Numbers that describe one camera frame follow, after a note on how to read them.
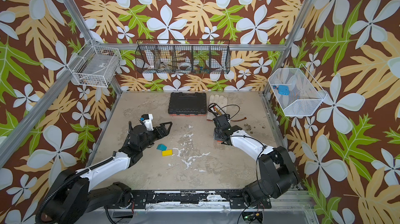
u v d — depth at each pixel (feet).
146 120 2.47
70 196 1.35
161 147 2.96
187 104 3.56
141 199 2.44
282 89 2.83
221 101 3.74
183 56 3.15
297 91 2.71
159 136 2.42
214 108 3.52
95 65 2.81
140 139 2.11
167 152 2.92
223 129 2.24
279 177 1.40
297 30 2.76
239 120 3.43
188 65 3.21
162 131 2.46
